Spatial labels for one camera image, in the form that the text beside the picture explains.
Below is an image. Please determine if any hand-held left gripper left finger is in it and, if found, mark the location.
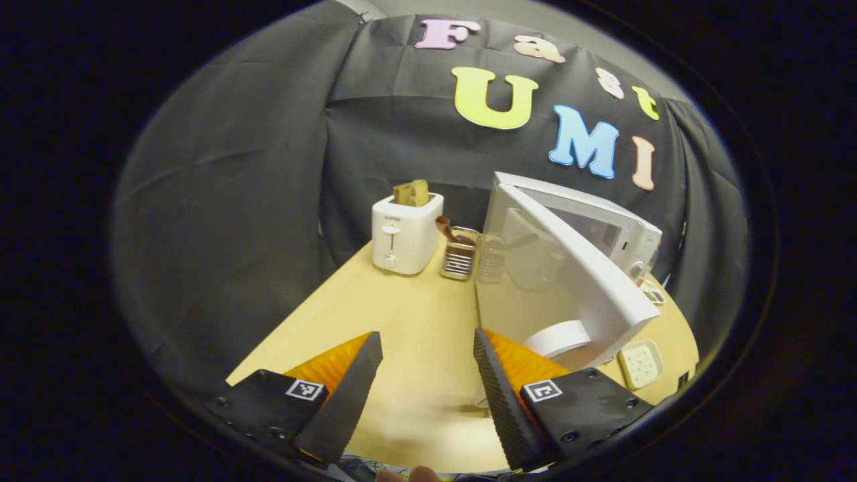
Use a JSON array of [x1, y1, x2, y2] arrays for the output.
[[201, 331, 384, 465]]

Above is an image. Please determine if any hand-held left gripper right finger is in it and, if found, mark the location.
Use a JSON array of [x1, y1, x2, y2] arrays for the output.
[[471, 327, 655, 472]]

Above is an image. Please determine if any white microwave oven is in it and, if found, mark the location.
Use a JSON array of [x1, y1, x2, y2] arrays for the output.
[[474, 171, 664, 373]]

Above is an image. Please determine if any pale green rectangular tray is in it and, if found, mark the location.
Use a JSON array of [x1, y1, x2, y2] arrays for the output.
[[617, 338, 666, 392]]

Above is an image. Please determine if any metal mesh utensil holder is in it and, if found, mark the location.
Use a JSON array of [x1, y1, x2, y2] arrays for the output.
[[440, 226, 481, 281]]

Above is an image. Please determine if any white toaster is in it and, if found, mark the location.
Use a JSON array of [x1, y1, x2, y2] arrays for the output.
[[372, 192, 445, 276]]

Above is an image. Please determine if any brown wooden spoon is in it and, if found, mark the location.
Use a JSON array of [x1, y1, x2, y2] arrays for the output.
[[435, 215, 477, 246]]

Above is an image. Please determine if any brown bread slice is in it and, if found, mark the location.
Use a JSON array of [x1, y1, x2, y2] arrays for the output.
[[392, 179, 431, 207]]

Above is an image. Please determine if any black backdrop cloth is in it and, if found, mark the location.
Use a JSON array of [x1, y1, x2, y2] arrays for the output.
[[110, 0, 751, 396]]

